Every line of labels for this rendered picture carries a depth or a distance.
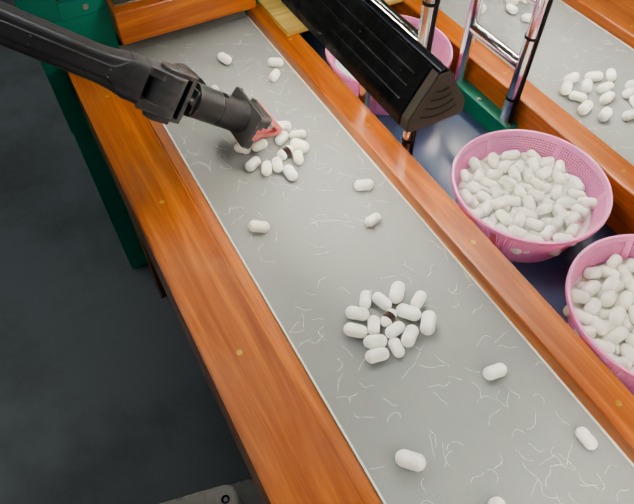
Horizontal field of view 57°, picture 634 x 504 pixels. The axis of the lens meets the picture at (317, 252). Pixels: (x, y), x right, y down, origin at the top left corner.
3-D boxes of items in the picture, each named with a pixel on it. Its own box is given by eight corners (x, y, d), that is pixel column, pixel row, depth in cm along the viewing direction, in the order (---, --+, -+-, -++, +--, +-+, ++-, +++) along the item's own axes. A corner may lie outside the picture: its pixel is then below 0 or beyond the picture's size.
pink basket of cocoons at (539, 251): (549, 306, 95) (569, 272, 87) (413, 225, 105) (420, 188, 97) (615, 211, 107) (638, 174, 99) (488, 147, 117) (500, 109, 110)
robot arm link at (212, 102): (185, 120, 92) (201, 88, 90) (167, 101, 96) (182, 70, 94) (220, 131, 97) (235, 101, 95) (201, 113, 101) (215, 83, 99)
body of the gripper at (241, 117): (244, 88, 104) (212, 74, 98) (270, 121, 99) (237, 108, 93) (226, 117, 107) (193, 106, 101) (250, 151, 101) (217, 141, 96)
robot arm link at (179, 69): (146, 119, 89) (168, 68, 86) (118, 87, 96) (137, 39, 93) (209, 137, 98) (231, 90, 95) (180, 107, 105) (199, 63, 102)
